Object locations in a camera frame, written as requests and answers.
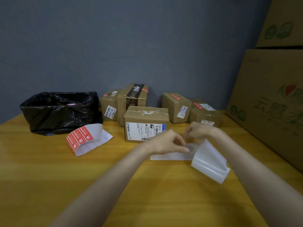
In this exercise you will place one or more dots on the person's left hand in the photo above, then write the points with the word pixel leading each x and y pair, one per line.
pixel 165 144

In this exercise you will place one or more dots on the white printed price label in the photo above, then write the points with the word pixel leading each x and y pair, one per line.
pixel 182 112
pixel 110 112

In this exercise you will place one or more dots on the red sticker label strip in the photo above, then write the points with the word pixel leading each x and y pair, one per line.
pixel 94 137

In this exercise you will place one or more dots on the small brown cardboard box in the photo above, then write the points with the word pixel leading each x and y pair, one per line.
pixel 170 106
pixel 132 115
pixel 107 100

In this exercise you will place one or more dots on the white end label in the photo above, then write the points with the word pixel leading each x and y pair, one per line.
pixel 207 122

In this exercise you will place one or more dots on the white barcode label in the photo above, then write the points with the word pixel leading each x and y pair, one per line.
pixel 209 107

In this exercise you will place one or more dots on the black plastic trash bag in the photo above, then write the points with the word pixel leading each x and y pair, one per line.
pixel 59 115

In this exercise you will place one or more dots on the box with black tape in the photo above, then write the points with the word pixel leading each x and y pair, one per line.
pixel 122 108

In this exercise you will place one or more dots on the person's right forearm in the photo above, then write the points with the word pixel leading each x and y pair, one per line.
pixel 260 177

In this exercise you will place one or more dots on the person's right hand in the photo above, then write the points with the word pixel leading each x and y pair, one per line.
pixel 201 131

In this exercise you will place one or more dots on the white backing paper strip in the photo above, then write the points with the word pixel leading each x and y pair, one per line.
pixel 208 163

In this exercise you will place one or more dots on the white blue shipping label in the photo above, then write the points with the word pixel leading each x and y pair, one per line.
pixel 135 131

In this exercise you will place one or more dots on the large green printed carton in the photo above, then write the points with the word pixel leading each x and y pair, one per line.
pixel 260 80
pixel 279 11

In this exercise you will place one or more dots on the person's left forearm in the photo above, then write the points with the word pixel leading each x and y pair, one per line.
pixel 99 198

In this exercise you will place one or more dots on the long brown cardboard box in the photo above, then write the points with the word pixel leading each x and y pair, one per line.
pixel 196 116

